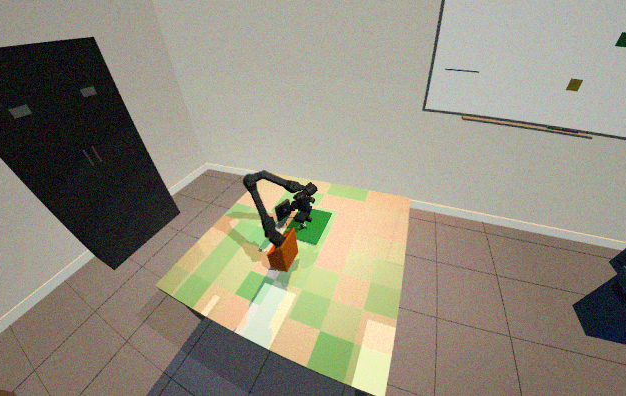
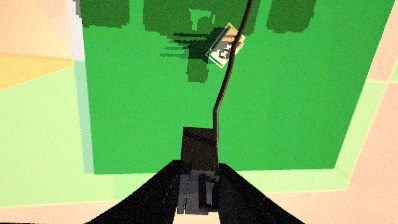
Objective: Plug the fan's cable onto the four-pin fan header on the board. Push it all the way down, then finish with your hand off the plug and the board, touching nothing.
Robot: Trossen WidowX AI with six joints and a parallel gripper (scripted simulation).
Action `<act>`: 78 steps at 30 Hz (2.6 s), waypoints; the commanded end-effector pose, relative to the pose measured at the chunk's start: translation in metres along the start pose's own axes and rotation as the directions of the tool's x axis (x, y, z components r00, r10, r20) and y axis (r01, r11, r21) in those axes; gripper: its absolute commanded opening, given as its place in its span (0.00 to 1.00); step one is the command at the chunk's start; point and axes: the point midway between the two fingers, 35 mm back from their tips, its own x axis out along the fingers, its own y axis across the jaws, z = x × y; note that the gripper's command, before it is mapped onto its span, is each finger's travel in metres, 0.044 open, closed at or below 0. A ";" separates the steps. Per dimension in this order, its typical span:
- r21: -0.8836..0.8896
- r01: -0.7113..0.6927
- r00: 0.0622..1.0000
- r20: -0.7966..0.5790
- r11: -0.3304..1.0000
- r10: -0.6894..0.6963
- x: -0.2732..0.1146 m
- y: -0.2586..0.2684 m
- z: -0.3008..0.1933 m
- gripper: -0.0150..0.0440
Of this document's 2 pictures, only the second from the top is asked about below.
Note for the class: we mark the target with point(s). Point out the green circuit board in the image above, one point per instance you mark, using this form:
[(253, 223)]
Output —
[(156, 66)]

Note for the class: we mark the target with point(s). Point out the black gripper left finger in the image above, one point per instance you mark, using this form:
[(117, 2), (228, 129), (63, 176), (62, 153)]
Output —
[(154, 202)]

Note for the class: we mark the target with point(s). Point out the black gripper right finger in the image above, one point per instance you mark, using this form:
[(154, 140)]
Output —
[(240, 202)]

